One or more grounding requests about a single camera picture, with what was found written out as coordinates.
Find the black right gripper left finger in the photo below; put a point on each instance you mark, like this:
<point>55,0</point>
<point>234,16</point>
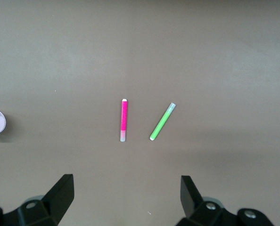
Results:
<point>60,195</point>

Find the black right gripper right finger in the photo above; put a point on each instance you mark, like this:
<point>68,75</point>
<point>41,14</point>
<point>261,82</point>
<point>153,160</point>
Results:
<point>189,195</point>

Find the pink highlighter pen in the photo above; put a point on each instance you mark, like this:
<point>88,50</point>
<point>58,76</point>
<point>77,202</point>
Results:
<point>124,117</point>

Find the green highlighter pen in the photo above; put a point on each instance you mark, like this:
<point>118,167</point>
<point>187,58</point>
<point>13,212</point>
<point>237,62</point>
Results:
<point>162,122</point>

